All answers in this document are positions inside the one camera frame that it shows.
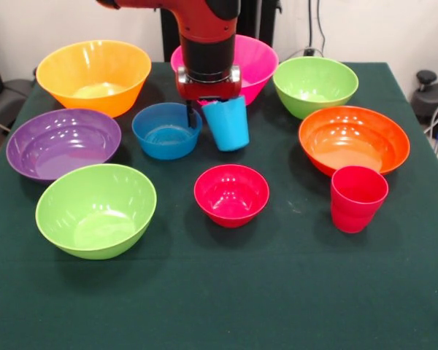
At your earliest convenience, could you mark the black wall cable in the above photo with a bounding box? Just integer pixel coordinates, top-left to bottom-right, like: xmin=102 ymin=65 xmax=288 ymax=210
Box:
xmin=315 ymin=0 xmax=326 ymax=55
xmin=307 ymin=0 xmax=314 ymax=50

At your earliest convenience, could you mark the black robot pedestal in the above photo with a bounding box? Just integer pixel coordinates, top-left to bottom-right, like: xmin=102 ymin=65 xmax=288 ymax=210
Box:
xmin=159 ymin=0 xmax=278 ymax=63

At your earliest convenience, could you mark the shallow orange plastic bowl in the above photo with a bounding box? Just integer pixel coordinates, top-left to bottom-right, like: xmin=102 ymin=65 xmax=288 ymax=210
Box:
xmin=298 ymin=105 xmax=411 ymax=178

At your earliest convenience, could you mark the black floor stand base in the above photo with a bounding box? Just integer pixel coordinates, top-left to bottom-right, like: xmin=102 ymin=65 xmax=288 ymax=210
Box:
xmin=411 ymin=70 xmax=438 ymax=127

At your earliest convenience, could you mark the small red plastic bowl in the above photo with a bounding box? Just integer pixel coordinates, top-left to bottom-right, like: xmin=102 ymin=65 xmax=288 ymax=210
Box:
xmin=193 ymin=163 xmax=271 ymax=229

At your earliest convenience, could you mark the large pink plastic bowl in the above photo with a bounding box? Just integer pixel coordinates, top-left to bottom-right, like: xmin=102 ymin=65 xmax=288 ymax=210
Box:
xmin=170 ymin=34 xmax=280 ymax=110

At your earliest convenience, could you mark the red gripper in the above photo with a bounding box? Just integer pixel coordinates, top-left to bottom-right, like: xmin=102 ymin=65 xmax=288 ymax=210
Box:
xmin=175 ymin=66 xmax=242 ymax=129

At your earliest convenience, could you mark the blue plastic cup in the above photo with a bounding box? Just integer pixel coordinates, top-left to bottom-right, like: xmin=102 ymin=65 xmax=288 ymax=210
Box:
xmin=201 ymin=95 xmax=250 ymax=152

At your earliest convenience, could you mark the red plastic cup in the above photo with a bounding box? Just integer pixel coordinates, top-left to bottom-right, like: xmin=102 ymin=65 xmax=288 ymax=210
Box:
xmin=330 ymin=164 xmax=390 ymax=234

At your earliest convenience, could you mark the light green plastic bowl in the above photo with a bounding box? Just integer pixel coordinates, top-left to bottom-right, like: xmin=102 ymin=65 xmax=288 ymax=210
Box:
xmin=34 ymin=163 xmax=158 ymax=261
xmin=272 ymin=56 xmax=360 ymax=120

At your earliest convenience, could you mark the large yellow-orange plastic bowl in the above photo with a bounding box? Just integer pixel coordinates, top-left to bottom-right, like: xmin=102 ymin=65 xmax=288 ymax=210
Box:
xmin=35 ymin=39 xmax=153 ymax=119

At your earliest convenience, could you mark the dark green table cloth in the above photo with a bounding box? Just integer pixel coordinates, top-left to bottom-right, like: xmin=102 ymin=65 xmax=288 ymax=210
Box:
xmin=0 ymin=61 xmax=438 ymax=350

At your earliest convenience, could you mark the small blue plastic bowl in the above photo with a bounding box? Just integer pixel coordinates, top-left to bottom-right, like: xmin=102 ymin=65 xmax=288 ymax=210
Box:
xmin=131 ymin=102 xmax=203 ymax=161

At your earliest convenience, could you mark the shallow purple plastic bowl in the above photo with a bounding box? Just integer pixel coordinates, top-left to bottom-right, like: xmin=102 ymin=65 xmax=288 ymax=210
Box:
xmin=6 ymin=108 xmax=123 ymax=182

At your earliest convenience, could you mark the white cable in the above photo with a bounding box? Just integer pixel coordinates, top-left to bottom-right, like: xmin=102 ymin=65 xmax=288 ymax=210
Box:
xmin=423 ymin=93 xmax=438 ymax=136

